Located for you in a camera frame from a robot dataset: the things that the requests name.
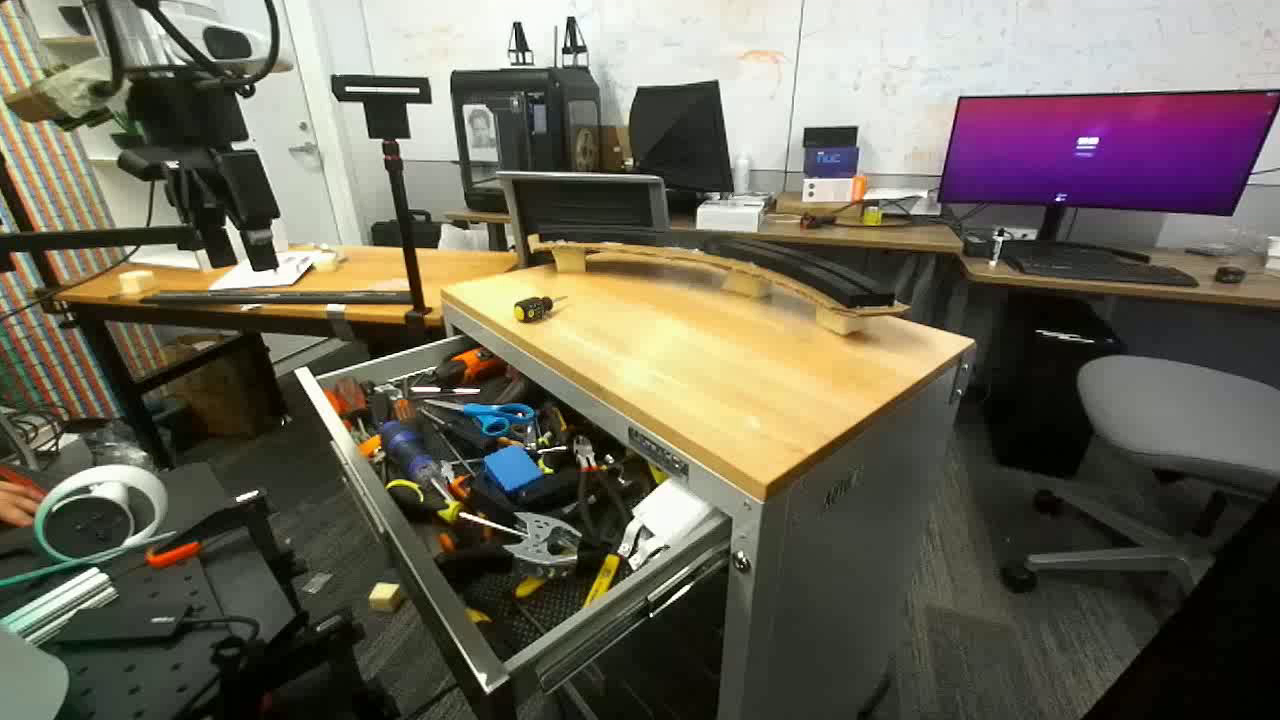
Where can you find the white plastic item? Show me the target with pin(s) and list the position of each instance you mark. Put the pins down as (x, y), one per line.
(667, 522)

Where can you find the white paper sheet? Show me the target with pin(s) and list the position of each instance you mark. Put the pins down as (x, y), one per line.
(266, 273)

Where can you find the person's hand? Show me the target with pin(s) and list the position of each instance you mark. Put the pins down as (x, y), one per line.
(19, 497)

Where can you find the black curved strip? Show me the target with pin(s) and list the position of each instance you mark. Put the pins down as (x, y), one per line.
(814, 269)

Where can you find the silver metal pliers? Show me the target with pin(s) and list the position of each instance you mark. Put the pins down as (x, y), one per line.
(547, 537)

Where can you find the black keyboard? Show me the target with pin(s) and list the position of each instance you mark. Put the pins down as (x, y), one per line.
(1100, 265)

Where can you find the white flat box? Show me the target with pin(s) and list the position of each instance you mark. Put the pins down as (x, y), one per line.
(731, 213)

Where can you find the long wooden desk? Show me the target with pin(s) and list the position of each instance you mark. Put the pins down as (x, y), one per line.
(922, 242)

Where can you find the grey metal tool drawer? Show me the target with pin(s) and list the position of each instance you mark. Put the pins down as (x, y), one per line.
(417, 560)

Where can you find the wooden desk black frame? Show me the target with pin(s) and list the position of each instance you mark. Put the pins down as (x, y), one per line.
(363, 273)

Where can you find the curved wooden piece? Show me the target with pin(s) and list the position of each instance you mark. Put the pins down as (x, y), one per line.
(720, 269)

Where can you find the black computer mouse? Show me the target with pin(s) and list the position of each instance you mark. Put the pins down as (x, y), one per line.
(1228, 273)

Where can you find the black monitor back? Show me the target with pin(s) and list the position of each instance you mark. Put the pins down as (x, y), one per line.
(680, 133)

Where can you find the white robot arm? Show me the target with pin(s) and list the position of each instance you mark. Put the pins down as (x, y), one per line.
(159, 25)

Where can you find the black yellow stubby screwdriver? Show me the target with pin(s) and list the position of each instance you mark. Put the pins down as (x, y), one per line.
(532, 309)

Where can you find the black box machine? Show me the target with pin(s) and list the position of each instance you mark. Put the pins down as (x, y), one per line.
(520, 133)

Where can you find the brown cardboard box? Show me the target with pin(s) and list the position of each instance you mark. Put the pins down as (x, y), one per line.
(223, 384)

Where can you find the black camera on stand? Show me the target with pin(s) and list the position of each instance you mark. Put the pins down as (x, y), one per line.
(384, 94)

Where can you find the wide computer monitor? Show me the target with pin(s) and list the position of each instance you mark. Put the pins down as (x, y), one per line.
(1107, 148)

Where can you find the silver aluminium extrusion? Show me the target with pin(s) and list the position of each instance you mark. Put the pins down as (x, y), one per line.
(55, 606)

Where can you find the black perforated table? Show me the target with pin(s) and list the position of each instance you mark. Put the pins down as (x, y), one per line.
(135, 655)

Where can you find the grey office chair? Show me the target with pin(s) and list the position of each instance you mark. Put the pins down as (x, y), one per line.
(1184, 421)

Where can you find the blue white box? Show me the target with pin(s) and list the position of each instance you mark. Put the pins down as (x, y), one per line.
(829, 148)

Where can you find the orange black tool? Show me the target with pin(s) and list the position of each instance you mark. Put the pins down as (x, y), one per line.
(474, 364)

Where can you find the beige foam block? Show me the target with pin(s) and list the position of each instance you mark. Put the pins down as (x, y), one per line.
(384, 598)
(138, 280)

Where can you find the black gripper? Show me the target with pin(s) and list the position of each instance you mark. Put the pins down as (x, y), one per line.
(185, 123)

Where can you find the grey tool cabinet wood top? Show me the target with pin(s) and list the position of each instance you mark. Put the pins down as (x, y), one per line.
(744, 374)

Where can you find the blue small box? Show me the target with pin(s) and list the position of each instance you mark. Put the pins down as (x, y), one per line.
(514, 470)

